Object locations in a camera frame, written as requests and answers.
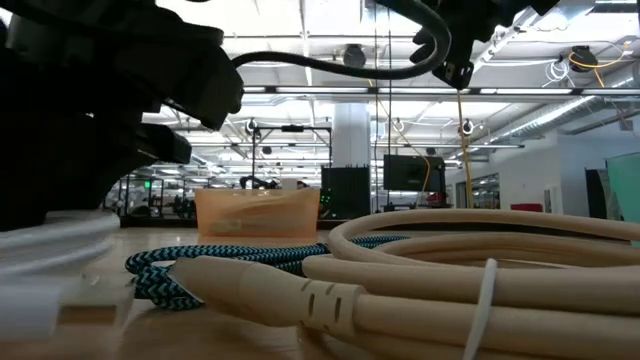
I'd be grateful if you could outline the black cabinet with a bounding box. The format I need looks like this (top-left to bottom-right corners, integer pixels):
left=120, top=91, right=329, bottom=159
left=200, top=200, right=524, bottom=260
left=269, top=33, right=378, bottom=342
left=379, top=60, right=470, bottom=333
left=320, top=166, right=372, bottom=220

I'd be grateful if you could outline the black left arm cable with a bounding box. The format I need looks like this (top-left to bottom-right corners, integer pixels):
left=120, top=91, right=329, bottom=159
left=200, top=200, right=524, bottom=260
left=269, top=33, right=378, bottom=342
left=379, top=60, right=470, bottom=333
left=232, top=0, right=454, bottom=81

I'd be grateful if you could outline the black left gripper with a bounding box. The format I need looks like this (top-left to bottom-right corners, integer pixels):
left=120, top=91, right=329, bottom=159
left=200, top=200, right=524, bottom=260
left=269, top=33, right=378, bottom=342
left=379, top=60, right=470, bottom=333
left=0, top=14, right=195, bottom=232

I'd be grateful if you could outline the white building column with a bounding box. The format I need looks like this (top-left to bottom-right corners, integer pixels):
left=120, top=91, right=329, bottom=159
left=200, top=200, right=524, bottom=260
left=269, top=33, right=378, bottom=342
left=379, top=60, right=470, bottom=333
left=332, top=102, right=372, bottom=169

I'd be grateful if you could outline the teal black braided cable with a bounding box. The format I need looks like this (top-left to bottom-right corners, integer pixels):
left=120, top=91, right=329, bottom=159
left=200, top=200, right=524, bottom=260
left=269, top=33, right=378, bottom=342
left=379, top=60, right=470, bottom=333
left=124, top=233, right=411, bottom=312

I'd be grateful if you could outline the white USB cable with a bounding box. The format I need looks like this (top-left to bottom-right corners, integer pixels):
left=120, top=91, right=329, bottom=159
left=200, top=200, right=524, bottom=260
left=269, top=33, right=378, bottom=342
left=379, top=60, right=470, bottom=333
left=0, top=209, right=136, bottom=341

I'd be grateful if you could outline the orange translucent plastic tray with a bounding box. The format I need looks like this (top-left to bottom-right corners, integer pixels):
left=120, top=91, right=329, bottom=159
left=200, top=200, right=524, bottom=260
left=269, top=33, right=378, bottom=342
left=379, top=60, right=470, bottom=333
left=193, top=187, right=322, bottom=240

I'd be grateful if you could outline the yellow hanging cable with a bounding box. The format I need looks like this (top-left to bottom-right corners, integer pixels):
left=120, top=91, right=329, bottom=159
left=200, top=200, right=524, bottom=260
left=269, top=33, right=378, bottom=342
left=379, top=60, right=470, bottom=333
left=455, top=89, right=476, bottom=210

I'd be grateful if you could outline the black wall monitor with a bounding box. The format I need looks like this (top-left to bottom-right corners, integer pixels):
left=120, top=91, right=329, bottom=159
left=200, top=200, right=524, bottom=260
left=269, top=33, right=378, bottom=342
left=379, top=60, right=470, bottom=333
left=383, top=154, right=447, bottom=194

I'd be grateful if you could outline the black yellow cable reel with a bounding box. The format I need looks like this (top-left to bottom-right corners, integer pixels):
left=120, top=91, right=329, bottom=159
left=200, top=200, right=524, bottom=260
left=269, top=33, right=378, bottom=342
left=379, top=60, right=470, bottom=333
left=342, top=43, right=368, bottom=70
left=568, top=44, right=601, bottom=75

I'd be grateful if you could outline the black background robot rig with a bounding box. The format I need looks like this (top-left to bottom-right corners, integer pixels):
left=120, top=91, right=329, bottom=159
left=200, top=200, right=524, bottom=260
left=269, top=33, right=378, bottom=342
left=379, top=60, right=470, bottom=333
left=251, top=124, right=334, bottom=191

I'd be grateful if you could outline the beige USB cable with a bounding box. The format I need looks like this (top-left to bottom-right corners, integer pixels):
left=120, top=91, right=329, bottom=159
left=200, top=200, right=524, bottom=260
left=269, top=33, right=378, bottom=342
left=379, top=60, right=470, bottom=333
left=167, top=208, right=640, bottom=360

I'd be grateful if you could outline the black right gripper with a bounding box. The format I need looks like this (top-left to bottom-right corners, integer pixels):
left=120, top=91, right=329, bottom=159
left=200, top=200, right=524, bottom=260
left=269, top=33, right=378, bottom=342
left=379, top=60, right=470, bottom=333
left=409, top=0, right=501, bottom=92

